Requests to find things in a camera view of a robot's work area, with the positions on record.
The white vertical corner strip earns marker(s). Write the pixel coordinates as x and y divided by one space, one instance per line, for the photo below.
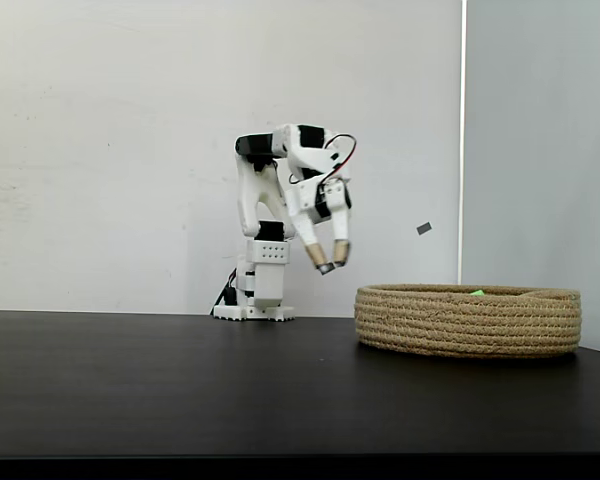
463 140

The green lego block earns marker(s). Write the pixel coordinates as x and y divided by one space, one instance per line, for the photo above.
477 292

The grey tape piece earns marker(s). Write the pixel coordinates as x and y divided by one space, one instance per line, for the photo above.
424 228
326 270

